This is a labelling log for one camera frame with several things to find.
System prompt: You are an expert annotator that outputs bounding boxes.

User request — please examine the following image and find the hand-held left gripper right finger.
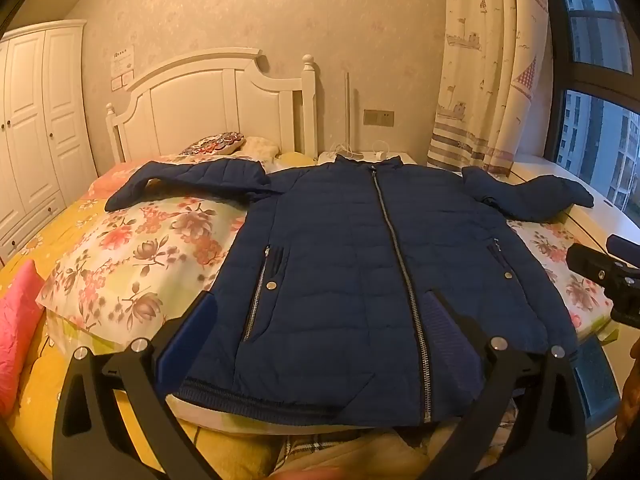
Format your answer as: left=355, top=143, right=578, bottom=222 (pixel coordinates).
left=425, top=289, right=591, bottom=480

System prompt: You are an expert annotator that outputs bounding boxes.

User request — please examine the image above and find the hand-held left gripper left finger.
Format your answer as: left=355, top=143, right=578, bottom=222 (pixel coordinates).
left=51, top=290, right=226, bottom=480

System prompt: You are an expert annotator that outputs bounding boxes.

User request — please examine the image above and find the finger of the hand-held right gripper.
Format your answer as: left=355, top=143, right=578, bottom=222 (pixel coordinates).
left=606, top=234, right=640, bottom=262
left=566, top=243, right=640, bottom=307

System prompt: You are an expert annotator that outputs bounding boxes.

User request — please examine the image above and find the navy blue puffer jacket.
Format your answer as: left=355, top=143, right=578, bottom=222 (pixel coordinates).
left=105, top=155, right=596, bottom=426

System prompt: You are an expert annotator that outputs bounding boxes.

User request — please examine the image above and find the person's right hand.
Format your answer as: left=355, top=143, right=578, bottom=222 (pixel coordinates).
left=615, top=335, right=640, bottom=443

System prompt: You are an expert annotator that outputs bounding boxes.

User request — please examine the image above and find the blue grey mat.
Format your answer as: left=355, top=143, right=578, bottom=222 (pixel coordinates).
left=572, top=337, right=619, bottom=422

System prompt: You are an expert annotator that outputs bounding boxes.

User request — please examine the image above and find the floral blanket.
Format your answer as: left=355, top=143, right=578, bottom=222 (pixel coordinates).
left=37, top=157, right=618, bottom=356

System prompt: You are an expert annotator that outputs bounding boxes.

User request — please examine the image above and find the window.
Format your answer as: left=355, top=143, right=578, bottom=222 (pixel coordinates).
left=544, top=0, right=640, bottom=213

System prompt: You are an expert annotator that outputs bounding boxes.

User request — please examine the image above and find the pink orange pillow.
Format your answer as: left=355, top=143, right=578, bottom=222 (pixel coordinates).
left=87, top=156, right=176, bottom=197

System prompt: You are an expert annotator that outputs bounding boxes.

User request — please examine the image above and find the white nightstand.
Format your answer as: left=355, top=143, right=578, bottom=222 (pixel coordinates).
left=317, top=148, right=417, bottom=167

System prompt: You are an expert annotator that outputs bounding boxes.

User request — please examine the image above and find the round patterned cushion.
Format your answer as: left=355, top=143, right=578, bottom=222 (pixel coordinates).
left=178, top=131, right=246, bottom=157

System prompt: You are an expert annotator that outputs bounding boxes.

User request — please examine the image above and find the cream pillow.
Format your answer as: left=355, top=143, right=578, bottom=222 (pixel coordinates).
left=240, top=136, right=281, bottom=162

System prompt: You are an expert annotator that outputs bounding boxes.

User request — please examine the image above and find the sailboat print curtain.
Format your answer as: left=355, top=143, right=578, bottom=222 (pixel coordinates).
left=427, top=0, right=552, bottom=179

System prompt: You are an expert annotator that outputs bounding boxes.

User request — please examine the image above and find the white wooden headboard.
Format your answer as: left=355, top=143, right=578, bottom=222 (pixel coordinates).
left=105, top=49, right=319, bottom=166

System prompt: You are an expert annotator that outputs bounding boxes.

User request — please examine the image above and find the white pole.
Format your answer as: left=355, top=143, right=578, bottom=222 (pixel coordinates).
left=343, top=72, right=357, bottom=154

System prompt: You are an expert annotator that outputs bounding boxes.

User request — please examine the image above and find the white wardrobe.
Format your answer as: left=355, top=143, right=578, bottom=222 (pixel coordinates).
left=0, top=20, right=99, bottom=264

